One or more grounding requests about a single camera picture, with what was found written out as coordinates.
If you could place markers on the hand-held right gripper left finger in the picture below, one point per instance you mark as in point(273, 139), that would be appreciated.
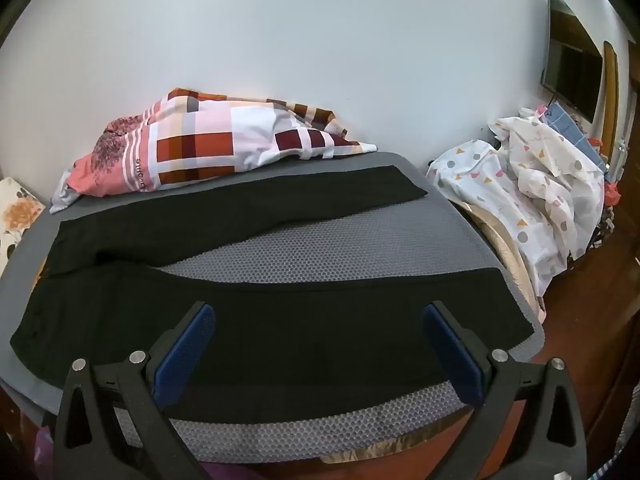
point(185, 355)

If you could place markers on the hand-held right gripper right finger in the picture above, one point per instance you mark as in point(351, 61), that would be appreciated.
point(450, 350)

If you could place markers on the black pants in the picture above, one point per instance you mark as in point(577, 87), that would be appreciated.
point(300, 320)

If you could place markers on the beige cushion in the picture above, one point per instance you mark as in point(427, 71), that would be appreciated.
point(505, 255)

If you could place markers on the white patterned sheet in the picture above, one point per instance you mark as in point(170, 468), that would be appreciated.
point(500, 195)

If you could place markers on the grey mesh mat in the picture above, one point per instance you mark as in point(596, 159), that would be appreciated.
point(325, 240)

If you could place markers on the plaid red white pillow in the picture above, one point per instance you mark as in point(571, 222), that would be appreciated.
point(210, 145)

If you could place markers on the floral pillow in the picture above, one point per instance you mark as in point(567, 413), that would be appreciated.
point(17, 215)

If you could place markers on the red cloth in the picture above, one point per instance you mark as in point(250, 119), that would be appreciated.
point(612, 194)

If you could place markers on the blue checked cloth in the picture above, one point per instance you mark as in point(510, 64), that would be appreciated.
point(575, 135)

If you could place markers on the wall television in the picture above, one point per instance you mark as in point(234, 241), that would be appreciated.
point(570, 70)

